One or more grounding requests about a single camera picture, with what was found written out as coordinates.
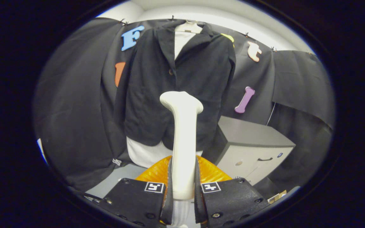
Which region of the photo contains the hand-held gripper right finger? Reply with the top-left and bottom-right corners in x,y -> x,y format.
195,155 -> 270,227

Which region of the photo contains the white clothes hanger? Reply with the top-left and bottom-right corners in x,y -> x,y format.
175,20 -> 203,34

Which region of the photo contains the grey cabinet with dark top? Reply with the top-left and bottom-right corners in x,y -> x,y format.
202,116 -> 296,187

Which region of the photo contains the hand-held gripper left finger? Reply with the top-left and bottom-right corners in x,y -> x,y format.
99,155 -> 174,228

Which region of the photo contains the white undershirt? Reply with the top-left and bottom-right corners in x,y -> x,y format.
126,31 -> 203,169

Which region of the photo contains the black jacket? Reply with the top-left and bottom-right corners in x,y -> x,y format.
114,22 -> 237,152

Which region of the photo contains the white garment steamer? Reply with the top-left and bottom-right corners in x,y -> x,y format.
159,91 -> 204,228

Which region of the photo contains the cardboard box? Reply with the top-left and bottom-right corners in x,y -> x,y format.
267,189 -> 287,204

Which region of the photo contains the black backdrop cloth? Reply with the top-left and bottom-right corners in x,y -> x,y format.
32,17 -> 336,192

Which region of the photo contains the thin white wall cable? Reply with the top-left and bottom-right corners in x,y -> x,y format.
266,102 -> 276,126

